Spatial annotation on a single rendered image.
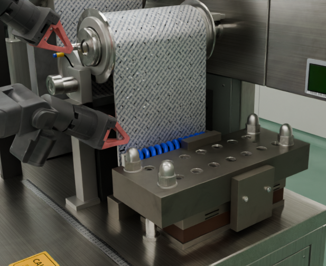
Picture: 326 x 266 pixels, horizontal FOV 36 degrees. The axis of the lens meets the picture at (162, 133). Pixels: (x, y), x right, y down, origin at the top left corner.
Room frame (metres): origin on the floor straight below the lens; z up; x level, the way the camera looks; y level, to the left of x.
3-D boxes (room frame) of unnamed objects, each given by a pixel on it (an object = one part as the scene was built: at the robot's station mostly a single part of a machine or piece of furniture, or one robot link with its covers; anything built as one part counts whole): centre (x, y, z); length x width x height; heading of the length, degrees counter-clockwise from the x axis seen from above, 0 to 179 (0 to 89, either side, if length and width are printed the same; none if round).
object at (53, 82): (0.97, 0.21, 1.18); 0.04 x 0.02 x 0.04; 37
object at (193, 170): (0.94, -0.11, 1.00); 0.40 x 0.16 x 0.06; 127
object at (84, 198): (0.99, 0.18, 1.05); 0.06 x 0.05 x 0.31; 127
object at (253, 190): (0.88, -0.17, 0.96); 0.10 x 0.03 x 0.11; 127
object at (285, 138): (1.00, -0.26, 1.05); 0.04 x 0.04 x 0.04
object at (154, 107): (1.01, 0.00, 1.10); 0.23 x 0.01 x 0.18; 127
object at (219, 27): (1.16, -0.10, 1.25); 0.07 x 0.04 x 0.04; 127
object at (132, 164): (0.88, 0.06, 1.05); 0.04 x 0.04 x 0.04
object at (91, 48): (0.98, 0.14, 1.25); 0.07 x 0.02 x 0.07; 37
